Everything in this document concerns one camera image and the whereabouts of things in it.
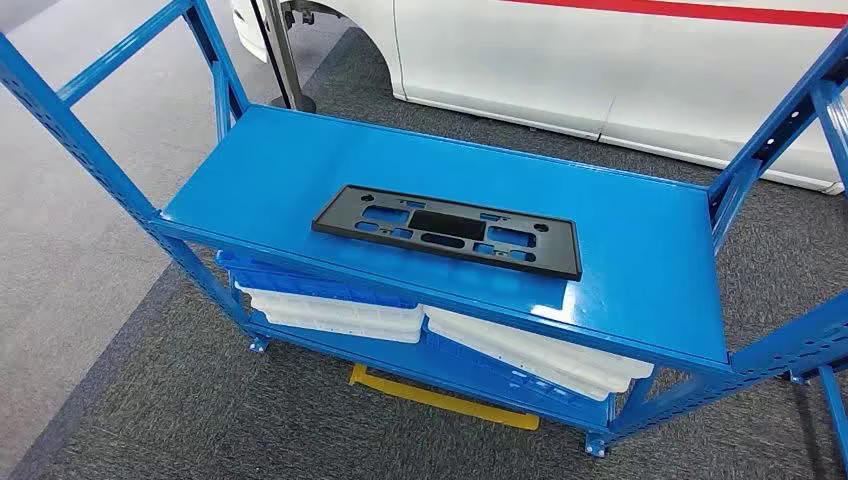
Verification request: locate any white car with red stripe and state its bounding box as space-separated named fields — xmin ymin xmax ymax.
xmin=230 ymin=0 xmax=848 ymax=195

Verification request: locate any black plastic panel part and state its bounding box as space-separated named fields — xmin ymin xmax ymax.
xmin=311 ymin=184 xmax=584 ymax=283

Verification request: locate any silver stanchion pole with base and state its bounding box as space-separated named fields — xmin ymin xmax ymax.
xmin=261 ymin=0 xmax=318 ymax=115

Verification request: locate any white plastic crate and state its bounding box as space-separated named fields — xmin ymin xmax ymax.
xmin=235 ymin=283 xmax=425 ymax=326
xmin=423 ymin=304 xmax=656 ymax=389
xmin=254 ymin=311 xmax=424 ymax=346
xmin=427 ymin=324 xmax=614 ymax=403

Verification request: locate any yellow floor tape strip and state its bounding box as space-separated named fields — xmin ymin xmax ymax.
xmin=349 ymin=362 xmax=541 ymax=432

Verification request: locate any blue metal shelf rack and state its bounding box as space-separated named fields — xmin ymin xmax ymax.
xmin=0 ymin=0 xmax=848 ymax=472

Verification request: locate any thin black cable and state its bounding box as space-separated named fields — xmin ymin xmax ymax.
xmin=248 ymin=0 xmax=294 ymax=111

